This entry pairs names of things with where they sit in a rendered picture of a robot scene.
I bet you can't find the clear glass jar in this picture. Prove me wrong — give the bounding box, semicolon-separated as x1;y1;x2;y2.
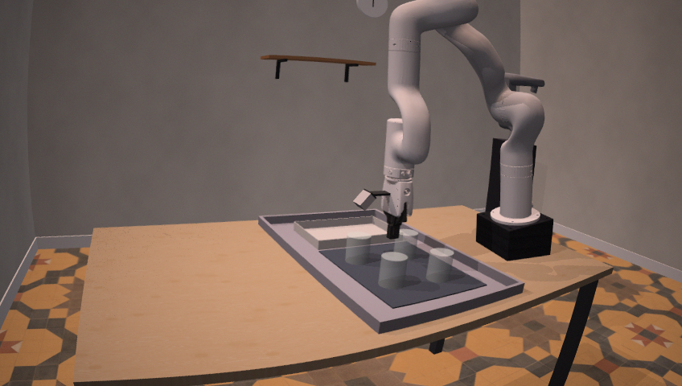
426;248;454;283
345;232;372;265
378;252;408;290
393;229;418;261

